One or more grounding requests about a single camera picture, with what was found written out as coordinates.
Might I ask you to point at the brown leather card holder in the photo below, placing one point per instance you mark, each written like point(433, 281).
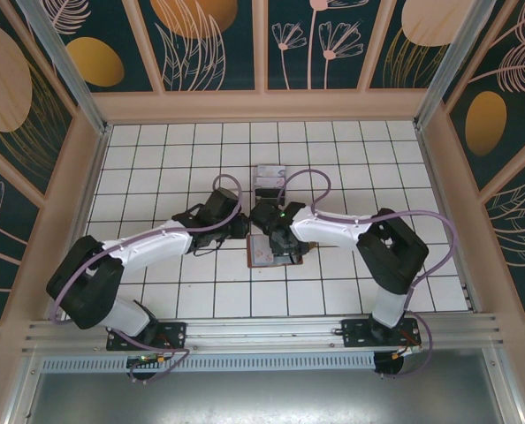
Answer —
point(289, 263)

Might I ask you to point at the aluminium corner post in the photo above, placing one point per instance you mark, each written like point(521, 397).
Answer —
point(61, 62)
point(454, 62)

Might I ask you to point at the aluminium frame rail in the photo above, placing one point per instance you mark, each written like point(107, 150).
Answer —
point(262, 331)

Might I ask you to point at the yellow power connector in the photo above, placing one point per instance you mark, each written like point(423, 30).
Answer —
point(399, 354)

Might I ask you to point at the small green lit circuit board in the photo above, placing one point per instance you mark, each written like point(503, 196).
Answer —
point(145, 358)

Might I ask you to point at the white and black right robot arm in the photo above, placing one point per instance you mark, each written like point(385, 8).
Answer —
point(329, 227)

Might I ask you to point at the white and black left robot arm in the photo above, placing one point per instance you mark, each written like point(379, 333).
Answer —
point(156, 247)

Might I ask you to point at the black card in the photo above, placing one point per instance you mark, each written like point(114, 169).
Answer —
point(267, 194)

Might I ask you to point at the grey and pink card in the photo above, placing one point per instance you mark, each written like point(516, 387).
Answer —
point(271, 171)

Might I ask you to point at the clear acrylic card stand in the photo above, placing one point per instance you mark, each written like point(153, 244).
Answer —
point(257, 202)

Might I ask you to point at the grey metal sheet panel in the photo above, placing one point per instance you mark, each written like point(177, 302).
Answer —
point(262, 397)

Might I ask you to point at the pale printed card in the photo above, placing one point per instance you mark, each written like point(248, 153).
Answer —
point(260, 252)

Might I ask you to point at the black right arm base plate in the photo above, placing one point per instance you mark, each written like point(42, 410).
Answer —
point(355, 333)

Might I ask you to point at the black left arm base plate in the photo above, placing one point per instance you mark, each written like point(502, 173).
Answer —
point(174, 333)

